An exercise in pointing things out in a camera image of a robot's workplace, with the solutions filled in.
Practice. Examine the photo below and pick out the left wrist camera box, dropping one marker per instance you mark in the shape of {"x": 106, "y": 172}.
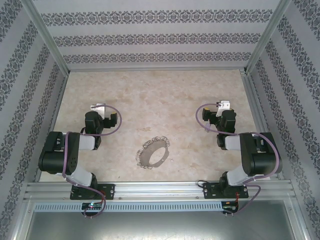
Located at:
{"x": 98, "y": 108}

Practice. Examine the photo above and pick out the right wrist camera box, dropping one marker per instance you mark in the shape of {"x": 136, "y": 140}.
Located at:
{"x": 224, "y": 103}

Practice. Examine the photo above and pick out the aluminium frame post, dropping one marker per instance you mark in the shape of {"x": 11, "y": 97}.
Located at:
{"x": 268, "y": 35}
{"x": 45, "y": 35}

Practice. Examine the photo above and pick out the right circuit board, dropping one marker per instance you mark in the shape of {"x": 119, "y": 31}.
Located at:
{"x": 230, "y": 205}

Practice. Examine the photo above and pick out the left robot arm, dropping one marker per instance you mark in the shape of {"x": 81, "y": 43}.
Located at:
{"x": 57, "y": 155}

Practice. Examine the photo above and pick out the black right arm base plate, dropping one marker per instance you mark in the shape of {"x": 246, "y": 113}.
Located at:
{"x": 211, "y": 191}

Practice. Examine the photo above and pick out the grey metal sheet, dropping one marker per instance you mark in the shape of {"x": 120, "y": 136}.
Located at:
{"x": 160, "y": 227}

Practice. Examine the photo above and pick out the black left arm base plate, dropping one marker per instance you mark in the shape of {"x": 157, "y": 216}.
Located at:
{"x": 108, "y": 191}

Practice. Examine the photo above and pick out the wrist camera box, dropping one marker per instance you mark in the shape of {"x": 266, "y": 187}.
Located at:
{"x": 224, "y": 103}
{"x": 98, "y": 108}

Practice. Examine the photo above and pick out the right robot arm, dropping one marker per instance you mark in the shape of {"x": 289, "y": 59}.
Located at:
{"x": 262, "y": 160}

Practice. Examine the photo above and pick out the left circuit board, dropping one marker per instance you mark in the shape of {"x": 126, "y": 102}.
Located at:
{"x": 92, "y": 205}

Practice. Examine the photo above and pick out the metal keyring with small rings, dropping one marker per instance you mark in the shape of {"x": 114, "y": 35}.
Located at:
{"x": 150, "y": 143}

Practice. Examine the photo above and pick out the circuit board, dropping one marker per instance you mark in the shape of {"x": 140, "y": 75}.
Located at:
{"x": 92, "y": 205}
{"x": 230, "y": 205}

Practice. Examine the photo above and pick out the aluminium mounting rail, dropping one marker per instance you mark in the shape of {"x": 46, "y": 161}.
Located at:
{"x": 160, "y": 191}

